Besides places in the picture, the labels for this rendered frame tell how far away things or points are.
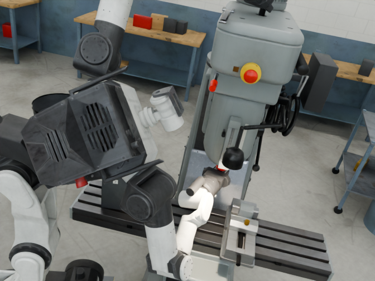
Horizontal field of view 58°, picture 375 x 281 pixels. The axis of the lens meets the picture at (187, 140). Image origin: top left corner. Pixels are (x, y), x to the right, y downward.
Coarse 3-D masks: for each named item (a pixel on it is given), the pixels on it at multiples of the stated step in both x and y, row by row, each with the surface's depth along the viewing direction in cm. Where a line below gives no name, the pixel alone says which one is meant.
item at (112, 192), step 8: (104, 184) 150; (112, 184) 150; (120, 184) 150; (104, 192) 153; (112, 192) 153; (120, 192) 153; (104, 200) 155; (112, 200) 155; (120, 200) 155; (112, 208) 158; (120, 208) 158
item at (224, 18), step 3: (222, 9) 106; (225, 9) 105; (228, 9) 106; (234, 9) 108; (225, 12) 101; (228, 12) 101; (231, 12) 106; (222, 15) 96; (225, 15) 96; (228, 15) 97; (222, 18) 91; (225, 18) 92; (219, 21) 89; (222, 21) 89; (225, 21) 89
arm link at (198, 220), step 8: (208, 192) 125; (200, 200) 122; (208, 200) 123; (200, 208) 120; (208, 208) 123; (184, 216) 121; (192, 216) 119; (200, 216) 119; (208, 216) 123; (200, 224) 121
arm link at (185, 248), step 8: (184, 224) 119; (192, 224) 119; (176, 232) 119; (184, 232) 117; (192, 232) 118; (176, 240) 116; (184, 240) 115; (192, 240) 117; (184, 248) 114; (160, 272) 109
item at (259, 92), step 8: (224, 80) 112; (232, 80) 112; (240, 80) 111; (208, 88) 116; (216, 88) 114; (224, 88) 114; (232, 88) 113; (240, 88) 113; (248, 88) 112; (256, 88) 112; (264, 88) 111; (272, 88) 111; (280, 88) 111; (240, 96) 114; (248, 96) 114; (256, 96) 113; (264, 96) 113; (272, 96) 112; (272, 104) 114
